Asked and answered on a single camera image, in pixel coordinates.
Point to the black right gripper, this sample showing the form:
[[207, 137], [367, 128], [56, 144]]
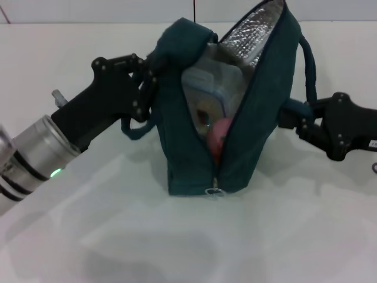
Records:
[[350, 126]]

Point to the dark teal insulated lunch bag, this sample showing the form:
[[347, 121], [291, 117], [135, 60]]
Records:
[[265, 118]]

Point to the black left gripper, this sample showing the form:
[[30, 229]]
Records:
[[103, 103]]

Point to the pink peach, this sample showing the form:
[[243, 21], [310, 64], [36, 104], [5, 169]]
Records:
[[219, 135]]

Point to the clear plastic lunch box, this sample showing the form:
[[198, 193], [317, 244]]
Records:
[[206, 85]]

